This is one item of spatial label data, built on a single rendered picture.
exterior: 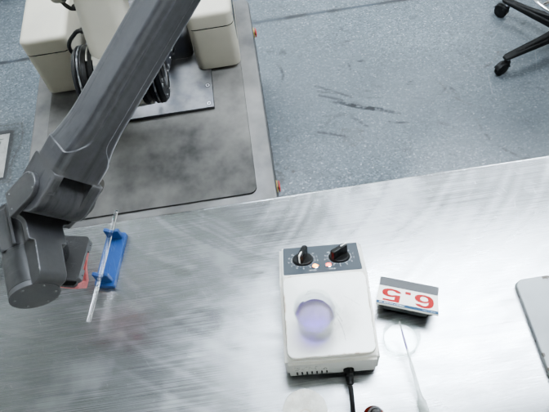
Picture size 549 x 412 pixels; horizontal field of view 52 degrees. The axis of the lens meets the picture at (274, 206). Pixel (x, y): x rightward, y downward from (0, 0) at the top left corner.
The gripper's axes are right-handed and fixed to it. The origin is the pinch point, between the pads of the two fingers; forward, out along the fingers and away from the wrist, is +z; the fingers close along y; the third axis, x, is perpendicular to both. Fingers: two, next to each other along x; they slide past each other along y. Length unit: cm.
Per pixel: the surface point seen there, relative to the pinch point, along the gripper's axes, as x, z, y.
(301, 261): 5.6, 0.9, 34.1
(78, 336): -6.1, 7.8, -0.6
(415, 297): 2, 5, 51
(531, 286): 5, 6, 69
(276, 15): 153, 85, 12
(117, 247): 9.2, 6.9, 2.5
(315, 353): -9.0, -1.8, 36.9
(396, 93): 111, 83, 60
